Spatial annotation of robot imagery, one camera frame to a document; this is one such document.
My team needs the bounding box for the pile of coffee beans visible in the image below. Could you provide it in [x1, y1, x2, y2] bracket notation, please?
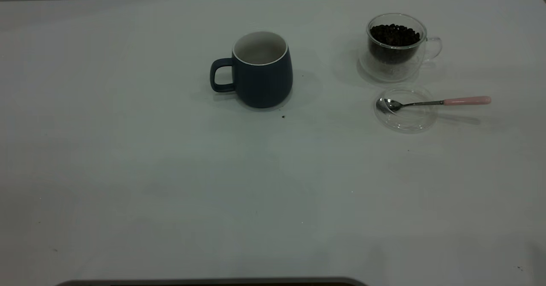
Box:
[369, 24, 421, 65]

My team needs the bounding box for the clear glass lid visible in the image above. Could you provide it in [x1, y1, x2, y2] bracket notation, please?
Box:
[374, 88, 439, 133]

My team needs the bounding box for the clear glass handled cup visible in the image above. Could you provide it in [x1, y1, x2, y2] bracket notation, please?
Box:
[358, 13, 442, 83]

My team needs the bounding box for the dark blue ceramic mug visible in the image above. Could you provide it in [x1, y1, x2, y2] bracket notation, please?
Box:
[209, 31, 293, 109]

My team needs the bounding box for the metal spoon with pink handle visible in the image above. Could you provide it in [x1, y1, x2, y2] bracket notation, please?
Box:
[376, 96, 492, 113]

